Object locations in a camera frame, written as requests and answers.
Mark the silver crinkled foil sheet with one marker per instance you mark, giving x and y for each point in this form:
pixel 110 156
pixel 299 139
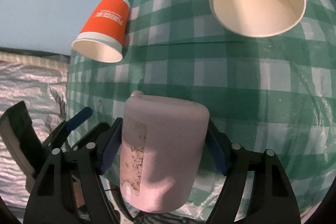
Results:
pixel 39 79

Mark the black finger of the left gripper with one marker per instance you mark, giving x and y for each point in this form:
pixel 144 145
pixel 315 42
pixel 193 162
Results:
pixel 88 141
pixel 57 138

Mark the pink plastic mug with handle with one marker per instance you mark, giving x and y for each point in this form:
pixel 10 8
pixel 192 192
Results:
pixel 162 145

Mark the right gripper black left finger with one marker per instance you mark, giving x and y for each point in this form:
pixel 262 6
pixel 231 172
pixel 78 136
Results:
pixel 52 199

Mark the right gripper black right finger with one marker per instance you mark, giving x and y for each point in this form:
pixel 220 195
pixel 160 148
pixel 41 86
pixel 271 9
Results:
pixel 272 198

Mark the green white checkered tablecloth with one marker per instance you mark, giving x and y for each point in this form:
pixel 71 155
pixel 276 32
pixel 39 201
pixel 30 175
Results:
pixel 270 93

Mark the orange paper cup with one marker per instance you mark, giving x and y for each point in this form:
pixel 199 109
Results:
pixel 101 39

